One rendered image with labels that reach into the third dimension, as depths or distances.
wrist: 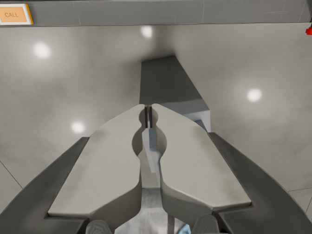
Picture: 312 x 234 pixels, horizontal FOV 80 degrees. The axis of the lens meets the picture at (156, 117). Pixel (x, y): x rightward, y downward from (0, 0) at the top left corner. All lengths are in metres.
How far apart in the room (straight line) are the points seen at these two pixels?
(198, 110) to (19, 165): 1.83
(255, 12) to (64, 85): 1.33
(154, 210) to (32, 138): 1.58
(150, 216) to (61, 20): 0.41
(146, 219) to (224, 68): 1.24
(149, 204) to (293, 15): 0.46
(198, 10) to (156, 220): 0.41
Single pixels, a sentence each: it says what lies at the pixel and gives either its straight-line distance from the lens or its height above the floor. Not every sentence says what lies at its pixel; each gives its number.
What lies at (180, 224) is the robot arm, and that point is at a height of 1.11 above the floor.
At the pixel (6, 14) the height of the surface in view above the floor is 0.96.
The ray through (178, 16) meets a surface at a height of 0.95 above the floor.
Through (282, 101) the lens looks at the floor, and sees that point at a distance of 1.85.
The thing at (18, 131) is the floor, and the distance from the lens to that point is 1.91.
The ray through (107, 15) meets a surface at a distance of 0.38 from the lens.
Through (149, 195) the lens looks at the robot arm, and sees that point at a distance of 0.45.
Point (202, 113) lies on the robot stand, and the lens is 0.63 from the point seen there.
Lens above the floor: 1.33
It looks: 60 degrees down
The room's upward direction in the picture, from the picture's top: 174 degrees clockwise
